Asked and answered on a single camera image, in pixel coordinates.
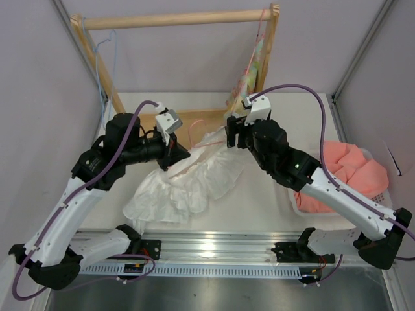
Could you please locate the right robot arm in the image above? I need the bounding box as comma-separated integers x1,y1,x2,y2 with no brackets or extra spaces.
226,117,412,270

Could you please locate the pink cloth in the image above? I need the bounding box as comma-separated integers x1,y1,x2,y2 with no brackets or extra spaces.
292,139,390,214

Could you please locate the aluminium mounting rail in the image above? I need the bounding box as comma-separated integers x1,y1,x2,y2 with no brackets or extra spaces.
141,230,300,265

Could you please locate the purple cable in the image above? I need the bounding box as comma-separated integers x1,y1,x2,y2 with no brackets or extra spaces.
248,84,415,287
12,100,157,302

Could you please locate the wooden clothes rack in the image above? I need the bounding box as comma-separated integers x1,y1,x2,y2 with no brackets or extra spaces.
70,3,281,137

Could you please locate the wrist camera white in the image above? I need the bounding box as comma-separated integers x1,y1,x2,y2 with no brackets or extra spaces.
155,102,183,146
242,94,271,126

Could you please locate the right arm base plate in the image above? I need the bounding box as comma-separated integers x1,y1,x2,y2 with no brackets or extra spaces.
271,242,335,264

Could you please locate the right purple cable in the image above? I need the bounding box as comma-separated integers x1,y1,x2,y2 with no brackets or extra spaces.
248,84,415,287

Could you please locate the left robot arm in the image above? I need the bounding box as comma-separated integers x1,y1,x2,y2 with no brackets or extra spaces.
9,109,190,290

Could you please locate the pink wire hanger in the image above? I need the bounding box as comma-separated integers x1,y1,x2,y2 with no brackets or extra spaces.
174,119,228,172
227,9,265,107

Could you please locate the white plastic basket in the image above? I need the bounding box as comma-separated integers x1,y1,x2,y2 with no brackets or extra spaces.
286,147,394,218

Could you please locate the white pleated skirt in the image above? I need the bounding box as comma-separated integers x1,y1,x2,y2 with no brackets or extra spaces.
123,128,250,233

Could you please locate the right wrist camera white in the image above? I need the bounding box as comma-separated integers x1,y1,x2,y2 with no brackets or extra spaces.
242,94,271,126

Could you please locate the colourful floral patterned garment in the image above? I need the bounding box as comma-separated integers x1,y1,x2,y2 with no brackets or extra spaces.
224,34,264,119

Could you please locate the perforated cable duct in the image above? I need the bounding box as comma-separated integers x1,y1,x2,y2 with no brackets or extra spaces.
80,262,302,279

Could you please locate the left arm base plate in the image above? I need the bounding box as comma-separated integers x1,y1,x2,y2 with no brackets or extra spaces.
122,239,162,260

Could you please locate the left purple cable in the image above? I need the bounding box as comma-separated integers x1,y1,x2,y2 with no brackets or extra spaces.
12,100,157,302

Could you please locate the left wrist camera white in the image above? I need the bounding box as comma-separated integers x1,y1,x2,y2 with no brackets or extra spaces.
155,102,183,146

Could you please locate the blue wire hanger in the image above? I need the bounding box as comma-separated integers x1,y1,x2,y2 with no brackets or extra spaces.
81,17,119,112

